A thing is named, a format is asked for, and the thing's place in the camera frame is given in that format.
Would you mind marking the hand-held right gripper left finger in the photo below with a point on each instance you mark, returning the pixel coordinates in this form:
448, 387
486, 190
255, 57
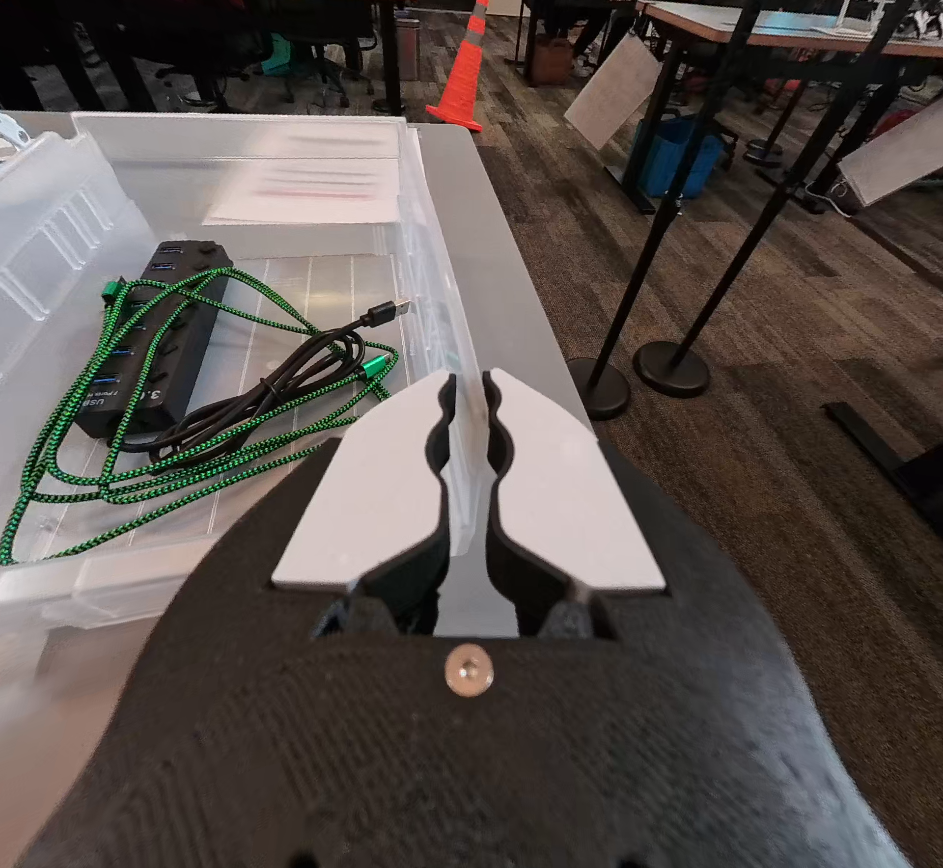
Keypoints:
368, 500

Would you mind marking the black table foot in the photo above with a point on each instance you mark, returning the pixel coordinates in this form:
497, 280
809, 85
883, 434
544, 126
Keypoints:
884, 448

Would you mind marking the blue floor bin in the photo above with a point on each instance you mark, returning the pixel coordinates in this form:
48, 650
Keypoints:
674, 155

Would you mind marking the metal trash can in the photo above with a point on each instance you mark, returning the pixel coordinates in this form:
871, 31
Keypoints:
407, 43

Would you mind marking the grey top table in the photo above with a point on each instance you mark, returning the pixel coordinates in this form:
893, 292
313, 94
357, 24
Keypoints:
773, 28

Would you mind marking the small clear plastic bin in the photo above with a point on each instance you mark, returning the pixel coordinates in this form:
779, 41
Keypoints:
59, 235

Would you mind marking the orange traffic cone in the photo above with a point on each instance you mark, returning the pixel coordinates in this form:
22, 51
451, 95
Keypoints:
464, 73

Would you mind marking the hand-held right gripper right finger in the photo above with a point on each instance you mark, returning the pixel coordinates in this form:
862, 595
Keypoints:
567, 507

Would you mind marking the brown bag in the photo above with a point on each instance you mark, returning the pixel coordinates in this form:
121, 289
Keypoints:
551, 62

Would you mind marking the large clear plastic bin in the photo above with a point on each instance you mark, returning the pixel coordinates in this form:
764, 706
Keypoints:
317, 279

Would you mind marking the black stanchion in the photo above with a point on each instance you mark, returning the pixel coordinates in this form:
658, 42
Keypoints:
672, 371
598, 391

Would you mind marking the white paper sheet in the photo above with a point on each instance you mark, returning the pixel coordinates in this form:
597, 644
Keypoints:
309, 183

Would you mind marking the white sign board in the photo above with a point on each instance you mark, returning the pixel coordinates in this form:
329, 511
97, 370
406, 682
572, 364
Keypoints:
615, 91
895, 154

